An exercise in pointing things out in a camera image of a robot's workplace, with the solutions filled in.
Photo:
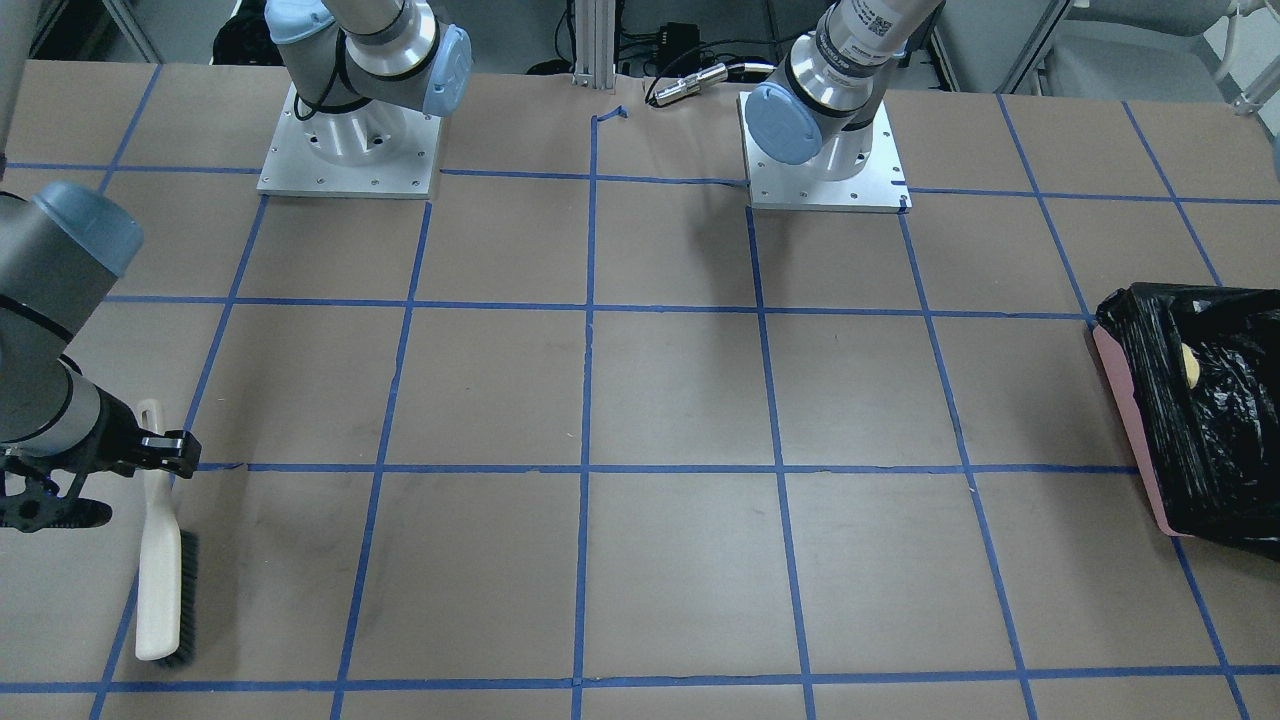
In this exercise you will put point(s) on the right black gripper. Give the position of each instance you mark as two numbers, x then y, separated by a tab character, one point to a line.
117	436

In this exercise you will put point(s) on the cream hand brush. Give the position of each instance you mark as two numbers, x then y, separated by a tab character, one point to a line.
165	605

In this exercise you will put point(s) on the yellow toy potato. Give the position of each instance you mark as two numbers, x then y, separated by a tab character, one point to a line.
1191	366

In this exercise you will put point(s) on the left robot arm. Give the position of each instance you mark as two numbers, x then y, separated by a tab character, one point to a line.
821	101

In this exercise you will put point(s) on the black bag lined bin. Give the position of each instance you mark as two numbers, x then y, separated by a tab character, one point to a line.
1207	456

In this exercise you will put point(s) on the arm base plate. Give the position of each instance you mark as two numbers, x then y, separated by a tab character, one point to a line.
350	145
859	172

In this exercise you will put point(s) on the aluminium frame post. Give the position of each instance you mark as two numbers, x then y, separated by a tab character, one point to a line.
595	44

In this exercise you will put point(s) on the silver cable connector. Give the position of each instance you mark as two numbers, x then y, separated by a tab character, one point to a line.
688	86

